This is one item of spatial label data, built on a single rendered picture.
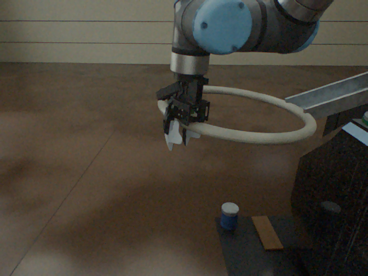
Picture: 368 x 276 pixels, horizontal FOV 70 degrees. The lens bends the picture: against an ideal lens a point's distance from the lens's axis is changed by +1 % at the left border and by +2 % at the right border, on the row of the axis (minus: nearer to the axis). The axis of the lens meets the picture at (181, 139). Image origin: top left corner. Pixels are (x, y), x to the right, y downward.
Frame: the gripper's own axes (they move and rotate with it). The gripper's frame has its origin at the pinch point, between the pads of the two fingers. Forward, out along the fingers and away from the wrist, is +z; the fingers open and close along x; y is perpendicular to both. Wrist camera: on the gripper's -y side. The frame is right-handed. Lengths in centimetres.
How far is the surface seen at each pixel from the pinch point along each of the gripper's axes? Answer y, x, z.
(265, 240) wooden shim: 4, 70, 79
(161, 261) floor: -25, 18, 87
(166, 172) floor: -91, 72, 88
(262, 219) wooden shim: -6, 82, 79
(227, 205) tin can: -21, 64, 70
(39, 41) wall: -720, 146, 72
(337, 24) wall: -221, 662, -31
